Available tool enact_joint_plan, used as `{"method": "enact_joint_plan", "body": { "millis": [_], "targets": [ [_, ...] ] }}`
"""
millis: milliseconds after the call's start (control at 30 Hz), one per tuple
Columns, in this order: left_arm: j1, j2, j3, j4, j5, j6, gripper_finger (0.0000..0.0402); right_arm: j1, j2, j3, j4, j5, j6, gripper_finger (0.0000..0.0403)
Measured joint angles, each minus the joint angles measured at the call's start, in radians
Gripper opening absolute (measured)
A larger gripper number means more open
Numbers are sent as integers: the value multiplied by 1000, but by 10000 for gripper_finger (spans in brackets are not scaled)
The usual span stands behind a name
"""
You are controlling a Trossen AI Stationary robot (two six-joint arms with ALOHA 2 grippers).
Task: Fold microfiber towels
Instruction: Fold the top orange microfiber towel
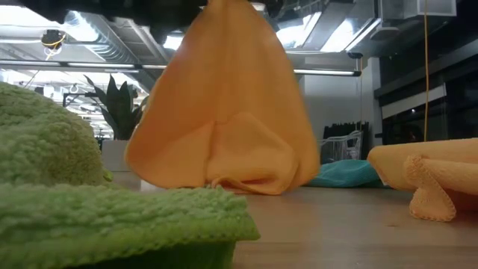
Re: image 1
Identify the orange microfiber towel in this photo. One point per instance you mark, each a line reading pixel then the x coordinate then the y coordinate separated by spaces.
pixel 429 164
pixel 224 93

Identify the teal microfiber towel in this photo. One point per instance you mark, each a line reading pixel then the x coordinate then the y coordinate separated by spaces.
pixel 343 173

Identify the green microfiber towel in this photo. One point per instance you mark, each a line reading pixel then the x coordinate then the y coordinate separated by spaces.
pixel 56 224

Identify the long ceiling light bar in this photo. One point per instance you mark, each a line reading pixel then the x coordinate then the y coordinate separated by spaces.
pixel 74 65
pixel 325 72

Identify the potted snake plant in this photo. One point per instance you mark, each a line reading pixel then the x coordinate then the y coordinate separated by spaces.
pixel 119 108

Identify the clear plastic bin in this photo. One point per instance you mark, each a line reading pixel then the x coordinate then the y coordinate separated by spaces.
pixel 341 147

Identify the silver spiral air duct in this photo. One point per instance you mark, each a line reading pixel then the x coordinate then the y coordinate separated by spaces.
pixel 112 41

